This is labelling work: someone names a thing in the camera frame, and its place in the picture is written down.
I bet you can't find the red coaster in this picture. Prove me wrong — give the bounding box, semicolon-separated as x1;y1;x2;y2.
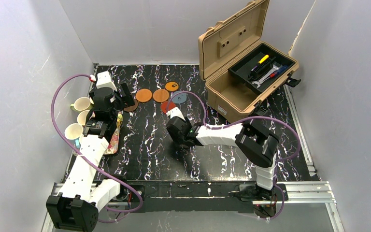
160;101;176;114

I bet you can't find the light wooden coaster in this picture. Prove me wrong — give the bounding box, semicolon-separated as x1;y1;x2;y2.
153;89;170;103

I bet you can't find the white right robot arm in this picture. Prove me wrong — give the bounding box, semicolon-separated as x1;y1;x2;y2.
166;116;279;201

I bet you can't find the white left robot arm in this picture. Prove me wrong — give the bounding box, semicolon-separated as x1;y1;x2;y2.
46;82;143;232

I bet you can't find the dark brown coaster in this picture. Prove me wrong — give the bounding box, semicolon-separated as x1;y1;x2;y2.
123;99;139;113

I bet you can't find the orange wooden coaster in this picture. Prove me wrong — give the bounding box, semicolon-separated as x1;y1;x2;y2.
135;88;153;102

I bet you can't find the blue grey coaster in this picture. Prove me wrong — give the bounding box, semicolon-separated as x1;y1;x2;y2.
171;91;187;104

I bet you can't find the orange smiley coaster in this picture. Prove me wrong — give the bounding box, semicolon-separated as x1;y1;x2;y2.
165;81;179;92

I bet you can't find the green mug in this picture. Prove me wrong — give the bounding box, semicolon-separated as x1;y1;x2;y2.
70;97;93;112

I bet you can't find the pink mug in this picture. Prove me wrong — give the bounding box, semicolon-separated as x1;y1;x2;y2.
77;110;90;126

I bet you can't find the blue mug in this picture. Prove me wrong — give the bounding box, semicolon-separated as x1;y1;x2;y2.
64;123;84;149

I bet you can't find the floral tray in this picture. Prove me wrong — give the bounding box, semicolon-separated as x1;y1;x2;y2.
104;111;123;155

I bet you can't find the tan plastic toolbox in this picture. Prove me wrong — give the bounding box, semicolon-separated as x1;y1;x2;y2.
199;0;299;122

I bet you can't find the black toolbox tray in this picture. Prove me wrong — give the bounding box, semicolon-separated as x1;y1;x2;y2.
228;43;301;95

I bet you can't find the red blue screwdriver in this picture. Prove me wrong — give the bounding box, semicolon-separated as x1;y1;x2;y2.
269;65;288;79

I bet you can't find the silver wrench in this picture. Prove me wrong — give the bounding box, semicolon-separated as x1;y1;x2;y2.
252;64;282;88

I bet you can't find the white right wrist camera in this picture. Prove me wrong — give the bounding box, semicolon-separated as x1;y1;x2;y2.
166;107;185;121

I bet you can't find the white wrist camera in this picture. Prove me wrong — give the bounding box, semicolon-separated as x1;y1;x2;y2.
96;71;117;91
166;107;185;121

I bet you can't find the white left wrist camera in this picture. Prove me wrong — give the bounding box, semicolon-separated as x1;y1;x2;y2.
96;71;117;91

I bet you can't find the yellow handled screwdriver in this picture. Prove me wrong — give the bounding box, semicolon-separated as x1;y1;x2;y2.
251;55;269;71

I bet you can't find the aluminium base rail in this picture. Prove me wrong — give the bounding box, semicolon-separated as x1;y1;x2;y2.
41;181;346;232

